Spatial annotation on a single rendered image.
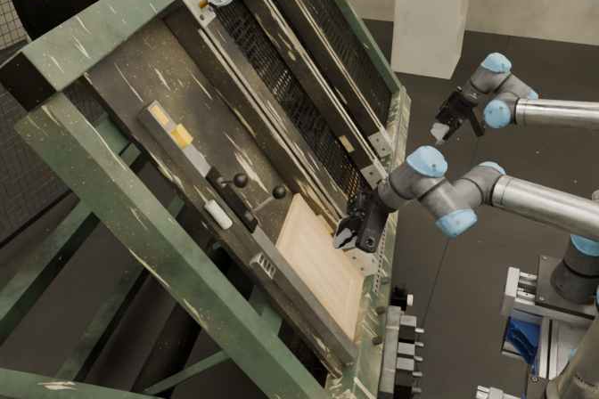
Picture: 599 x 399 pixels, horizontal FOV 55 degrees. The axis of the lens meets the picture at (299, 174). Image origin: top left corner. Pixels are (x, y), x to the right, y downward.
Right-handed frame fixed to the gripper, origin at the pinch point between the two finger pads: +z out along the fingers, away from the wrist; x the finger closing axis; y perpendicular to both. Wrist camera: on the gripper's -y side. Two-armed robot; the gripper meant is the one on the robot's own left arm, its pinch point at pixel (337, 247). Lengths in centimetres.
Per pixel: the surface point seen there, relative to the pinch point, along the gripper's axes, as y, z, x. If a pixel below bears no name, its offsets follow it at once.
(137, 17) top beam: 32, -8, 65
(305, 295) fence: 2.8, 26.2, -7.4
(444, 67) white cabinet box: 377, 113, -191
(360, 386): -12, 35, -34
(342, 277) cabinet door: 23, 36, -27
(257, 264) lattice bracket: 1.8, 21.0, 11.1
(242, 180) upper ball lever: 7.2, 0.4, 27.5
